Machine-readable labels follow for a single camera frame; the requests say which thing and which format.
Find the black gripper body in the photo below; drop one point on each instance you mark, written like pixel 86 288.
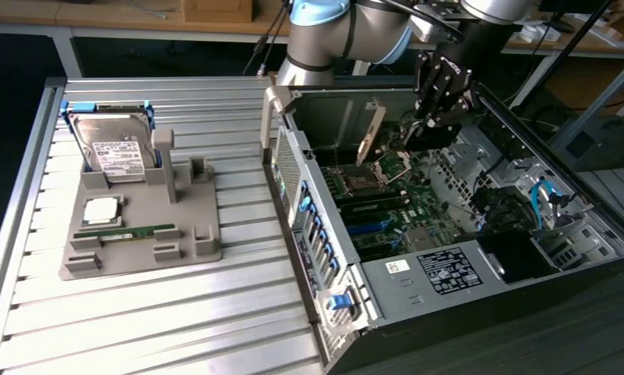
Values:
pixel 478 47

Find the graphics card with metal bracket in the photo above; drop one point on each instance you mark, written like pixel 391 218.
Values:
pixel 370 133

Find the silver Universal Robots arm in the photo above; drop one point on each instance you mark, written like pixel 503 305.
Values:
pixel 338 35

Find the white tape roll box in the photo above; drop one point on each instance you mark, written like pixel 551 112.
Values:
pixel 543 34

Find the perforated metal disk bay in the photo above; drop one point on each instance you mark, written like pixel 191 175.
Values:
pixel 473 164

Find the black monitor stand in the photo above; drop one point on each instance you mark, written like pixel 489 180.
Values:
pixel 559 21

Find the black slanted pole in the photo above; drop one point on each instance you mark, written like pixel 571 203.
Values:
pixel 578 37

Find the metal socket cover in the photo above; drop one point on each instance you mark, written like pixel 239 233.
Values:
pixel 395 168

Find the green motherboard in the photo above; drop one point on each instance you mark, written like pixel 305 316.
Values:
pixel 426 203

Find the CPU socket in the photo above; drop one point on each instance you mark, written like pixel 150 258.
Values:
pixel 361 180

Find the grey computer tower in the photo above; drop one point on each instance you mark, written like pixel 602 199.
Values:
pixel 603 144

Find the black RAM slot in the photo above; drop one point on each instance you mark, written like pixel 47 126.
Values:
pixel 374 202
pixel 379 211

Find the square chipset heatsink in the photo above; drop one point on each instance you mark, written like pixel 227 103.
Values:
pixel 421 239

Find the blue expansion slot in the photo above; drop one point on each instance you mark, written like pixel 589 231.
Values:
pixel 371 227

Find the large cardboard box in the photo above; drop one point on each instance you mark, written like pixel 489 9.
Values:
pixel 212 9

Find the grey power supply unit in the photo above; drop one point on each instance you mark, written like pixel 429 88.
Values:
pixel 390 289

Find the blue case latch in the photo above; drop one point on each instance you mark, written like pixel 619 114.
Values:
pixel 338 303

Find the grey plastic parts rack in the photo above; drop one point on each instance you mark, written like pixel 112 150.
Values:
pixel 187 218

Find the open black PC case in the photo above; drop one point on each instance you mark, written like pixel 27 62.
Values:
pixel 499 332

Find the hard disk in blue caddy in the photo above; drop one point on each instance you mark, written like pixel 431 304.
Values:
pixel 114 136

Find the long wooden desk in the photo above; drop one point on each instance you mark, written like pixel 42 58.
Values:
pixel 108 15

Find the green RAM stick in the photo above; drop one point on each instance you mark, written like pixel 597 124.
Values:
pixel 135 233

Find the silver CPU chip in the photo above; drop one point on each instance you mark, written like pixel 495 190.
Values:
pixel 102 211

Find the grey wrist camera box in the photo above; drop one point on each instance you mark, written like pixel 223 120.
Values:
pixel 426 29

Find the aluminium profile frame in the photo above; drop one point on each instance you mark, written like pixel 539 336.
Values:
pixel 611 91

